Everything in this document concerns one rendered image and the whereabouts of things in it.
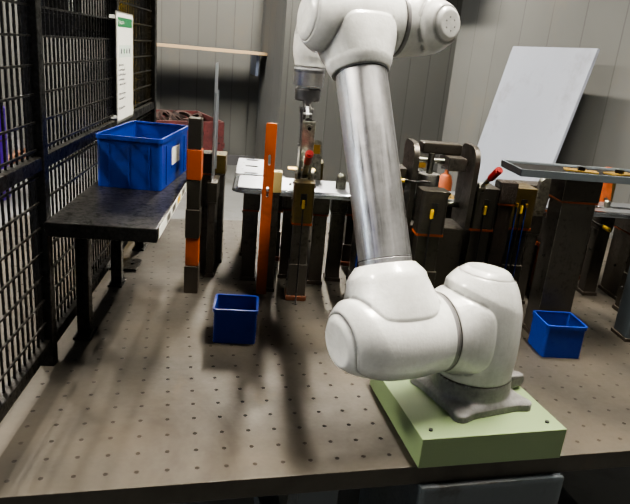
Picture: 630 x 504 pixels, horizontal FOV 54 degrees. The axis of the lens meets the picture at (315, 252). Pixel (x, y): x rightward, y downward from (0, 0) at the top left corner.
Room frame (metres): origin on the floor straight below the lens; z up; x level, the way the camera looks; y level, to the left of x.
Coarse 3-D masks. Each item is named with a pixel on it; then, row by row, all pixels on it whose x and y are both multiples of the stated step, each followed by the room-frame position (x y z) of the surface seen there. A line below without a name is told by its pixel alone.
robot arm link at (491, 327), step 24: (480, 264) 1.15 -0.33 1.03; (456, 288) 1.08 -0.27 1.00; (480, 288) 1.06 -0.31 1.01; (504, 288) 1.06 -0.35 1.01; (456, 312) 1.03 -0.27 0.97; (480, 312) 1.04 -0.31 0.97; (504, 312) 1.05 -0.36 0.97; (480, 336) 1.02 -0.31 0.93; (504, 336) 1.04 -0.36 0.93; (480, 360) 1.03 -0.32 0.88; (504, 360) 1.05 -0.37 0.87; (480, 384) 1.04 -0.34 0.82; (504, 384) 1.06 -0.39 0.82
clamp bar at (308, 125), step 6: (306, 120) 1.72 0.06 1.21; (312, 120) 1.72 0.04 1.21; (306, 126) 1.68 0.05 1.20; (312, 126) 1.68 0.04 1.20; (306, 132) 1.69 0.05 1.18; (312, 132) 1.69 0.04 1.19; (306, 138) 1.69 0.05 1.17; (312, 138) 1.69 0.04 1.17; (300, 144) 1.71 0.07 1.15; (306, 144) 1.69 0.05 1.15; (312, 144) 1.69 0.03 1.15; (300, 150) 1.69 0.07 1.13; (306, 150) 1.69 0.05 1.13; (312, 150) 1.70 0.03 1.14; (300, 156) 1.69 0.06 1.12; (300, 162) 1.70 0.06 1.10; (300, 168) 1.70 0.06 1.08; (300, 174) 1.70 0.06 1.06
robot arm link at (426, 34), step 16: (416, 0) 1.29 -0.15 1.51; (432, 0) 1.29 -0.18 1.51; (416, 16) 1.27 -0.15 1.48; (432, 16) 1.26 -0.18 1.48; (448, 16) 1.27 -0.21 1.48; (416, 32) 1.27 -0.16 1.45; (432, 32) 1.26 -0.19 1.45; (448, 32) 1.27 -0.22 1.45; (400, 48) 1.28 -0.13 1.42; (416, 48) 1.29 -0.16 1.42; (432, 48) 1.29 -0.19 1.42
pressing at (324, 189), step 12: (240, 180) 1.85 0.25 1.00; (252, 180) 1.87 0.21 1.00; (288, 180) 1.92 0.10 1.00; (240, 192) 1.73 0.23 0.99; (252, 192) 1.74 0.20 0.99; (288, 192) 1.75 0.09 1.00; (324, 192) 1.79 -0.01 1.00; (336, 192) 1.81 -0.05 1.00; (348, 192) 1.82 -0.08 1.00; (600, 204) 1.99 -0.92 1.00; (612, 204) 2.01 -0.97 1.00; (624, 204) 2.03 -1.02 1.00; (600, 216) 1.86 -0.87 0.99; (612, 216) 1.86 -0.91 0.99; (624, 216) 1.86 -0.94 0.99
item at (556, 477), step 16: (464, 480) 0.97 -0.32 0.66; (480, 480) 0.97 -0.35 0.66; (496, 480) 0.97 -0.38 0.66; (512, 480) 0.98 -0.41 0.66; (528, 480) 0.99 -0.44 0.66; (544, 480) 0.99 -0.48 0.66; (560, 480) 1.00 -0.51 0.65; (368, 496) 1.16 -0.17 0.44; (384, 496) 1.08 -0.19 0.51; (400, 496) 1.01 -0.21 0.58; (416, 496) 0.94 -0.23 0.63; (432, 496) 0.94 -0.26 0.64; (448, 496) 0.95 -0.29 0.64; (464, 496) 0.95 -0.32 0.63; (480, 496) 0.96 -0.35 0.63; (496, 496) 0.97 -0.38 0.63; (512, 496) 0.98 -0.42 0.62; (528, 496) 0.99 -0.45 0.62; (544, 496) 1.00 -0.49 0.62
